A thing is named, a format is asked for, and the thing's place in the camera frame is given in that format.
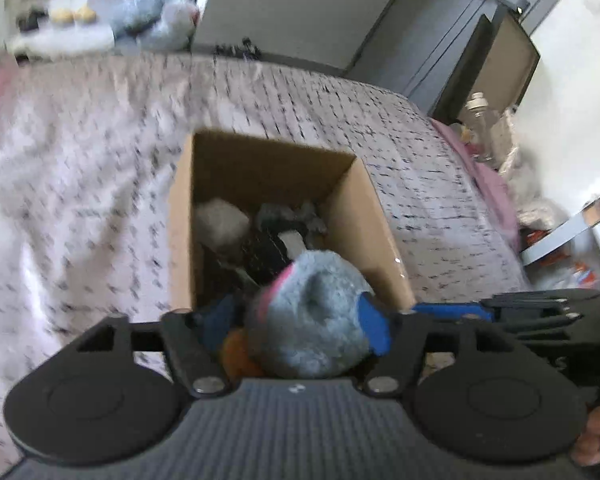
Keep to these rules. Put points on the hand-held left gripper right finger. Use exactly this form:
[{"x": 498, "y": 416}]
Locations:
[{"x": 377, "y": 327}]

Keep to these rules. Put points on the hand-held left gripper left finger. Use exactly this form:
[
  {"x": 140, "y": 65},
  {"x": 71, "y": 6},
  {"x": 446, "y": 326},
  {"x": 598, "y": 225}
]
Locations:
[{"x": 220, "y": 320}]

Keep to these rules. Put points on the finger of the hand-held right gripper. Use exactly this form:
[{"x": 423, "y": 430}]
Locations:
[
  {"x": 450, "y": 311},
  {"x": 540, "y": 327}
]

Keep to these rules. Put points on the grey pink plush slipper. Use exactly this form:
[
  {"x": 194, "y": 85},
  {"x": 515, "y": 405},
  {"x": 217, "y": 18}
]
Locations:
[{"x": 310, "y": 315}]

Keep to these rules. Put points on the black white lace cloth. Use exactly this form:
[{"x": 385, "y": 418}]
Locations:
[{"x": 267, "y": 255}]

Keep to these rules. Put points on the white fluffy plush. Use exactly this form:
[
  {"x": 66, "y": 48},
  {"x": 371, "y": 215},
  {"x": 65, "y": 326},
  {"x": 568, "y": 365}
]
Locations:
[{"x": 221, "y": 222}]

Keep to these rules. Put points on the brown cardboard box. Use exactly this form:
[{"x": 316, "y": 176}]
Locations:
[{"x": 260, "y": 170}]

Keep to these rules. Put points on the orange soft toy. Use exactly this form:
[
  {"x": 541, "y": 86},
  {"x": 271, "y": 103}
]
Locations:
[{"x": 240, "y": 357}]

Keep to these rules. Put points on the white shelf unit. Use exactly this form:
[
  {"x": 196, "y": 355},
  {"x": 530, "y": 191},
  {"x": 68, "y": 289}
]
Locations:
[{"x": 565, "y": 232}]

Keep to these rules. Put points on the pink bed sheet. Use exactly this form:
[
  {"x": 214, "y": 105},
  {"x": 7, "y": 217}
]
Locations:
[{"x": 485, "y": 185}]

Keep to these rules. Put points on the white plastic bag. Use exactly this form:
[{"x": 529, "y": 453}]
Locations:
[{"x": 532, "y": 180}]

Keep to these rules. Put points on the clear plastic bottle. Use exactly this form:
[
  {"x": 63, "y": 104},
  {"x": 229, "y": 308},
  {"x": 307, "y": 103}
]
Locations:
[{"x": 480, "y": 125}]

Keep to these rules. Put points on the brown wooden board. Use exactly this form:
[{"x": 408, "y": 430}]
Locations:
[{"x": 517, "y": 55}]

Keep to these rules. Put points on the white garbage bag red print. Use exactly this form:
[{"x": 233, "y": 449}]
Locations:
[{"x": 177, "y": 22}]

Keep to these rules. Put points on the white floor mat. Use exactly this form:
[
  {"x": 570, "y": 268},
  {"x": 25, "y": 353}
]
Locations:
[{"x": 60, "y": 40}]

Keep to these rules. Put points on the grey translucent garbage bag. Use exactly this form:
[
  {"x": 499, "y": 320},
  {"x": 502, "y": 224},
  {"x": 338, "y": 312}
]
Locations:
[{"x": 140, "y": 7}]

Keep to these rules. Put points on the black slipper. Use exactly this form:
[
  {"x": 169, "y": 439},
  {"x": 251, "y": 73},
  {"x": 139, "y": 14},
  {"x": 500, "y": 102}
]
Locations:
[{"x": 29, "y": 21}]

